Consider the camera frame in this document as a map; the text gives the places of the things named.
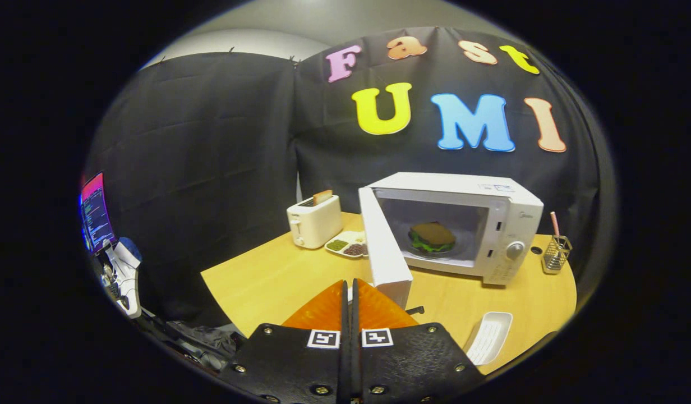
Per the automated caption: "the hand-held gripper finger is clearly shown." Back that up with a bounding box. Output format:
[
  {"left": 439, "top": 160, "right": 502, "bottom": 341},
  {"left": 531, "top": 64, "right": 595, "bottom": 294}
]
[
  {"left": 352, "top": 278, "right": 486, "bottom": 404},
  {"left": 219, "top": 279, "right": 349, "bottom": 404}
]

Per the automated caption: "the brown bread lettuce sandwich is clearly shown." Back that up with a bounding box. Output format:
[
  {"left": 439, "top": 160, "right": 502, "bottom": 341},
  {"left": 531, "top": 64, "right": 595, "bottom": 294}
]
[{"left": 408, "top": 222, "right": 457, "bottom": 254}]

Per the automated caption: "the white microwave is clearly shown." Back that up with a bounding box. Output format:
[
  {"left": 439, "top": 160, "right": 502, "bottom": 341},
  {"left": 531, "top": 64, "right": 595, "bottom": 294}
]
[{"left": 358, "top": 172, "right": 545, "bottom": 310}]

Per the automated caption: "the divided white plate of beans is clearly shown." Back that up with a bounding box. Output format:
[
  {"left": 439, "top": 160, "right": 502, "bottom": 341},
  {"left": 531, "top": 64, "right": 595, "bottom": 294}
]
[{"left": 325, "top": 231, "right": 370, "bottom": 259}]

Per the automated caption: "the white toaster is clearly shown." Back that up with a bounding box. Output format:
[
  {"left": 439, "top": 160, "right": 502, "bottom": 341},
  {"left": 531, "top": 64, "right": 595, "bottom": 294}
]
[{"left": 286, "top": 194, "right": 344, "bottom": 249}]

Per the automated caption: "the white rectangular dish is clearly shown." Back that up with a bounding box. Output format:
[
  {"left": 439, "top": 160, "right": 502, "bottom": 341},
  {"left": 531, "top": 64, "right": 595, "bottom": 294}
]
[{"left": 463, "top": 311, "right": 514, "bottom": 366}]

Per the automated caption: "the dark grey cloth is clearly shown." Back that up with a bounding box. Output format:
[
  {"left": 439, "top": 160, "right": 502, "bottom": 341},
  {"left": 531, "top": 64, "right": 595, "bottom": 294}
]
[{"left": 166, "top": 320, "right": 239, "bottom": 360}]

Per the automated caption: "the white hand-held device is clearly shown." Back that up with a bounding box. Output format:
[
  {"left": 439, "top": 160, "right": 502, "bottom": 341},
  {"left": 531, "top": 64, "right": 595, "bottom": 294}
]
[{"left": 99, "top": 237, "right": 143, "bottom": 319}]

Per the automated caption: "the computer monitor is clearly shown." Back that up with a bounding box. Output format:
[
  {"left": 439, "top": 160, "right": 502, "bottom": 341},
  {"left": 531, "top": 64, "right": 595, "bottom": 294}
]
[{"left": 79, "top": 172, "right": 117, "bottom": 256}]

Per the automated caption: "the wire mesh holder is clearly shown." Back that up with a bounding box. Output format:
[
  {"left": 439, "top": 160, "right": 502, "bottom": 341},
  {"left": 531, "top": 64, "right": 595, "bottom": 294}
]
[{"left": 542, "top": 235, "right": 573, "bottom": 275}]

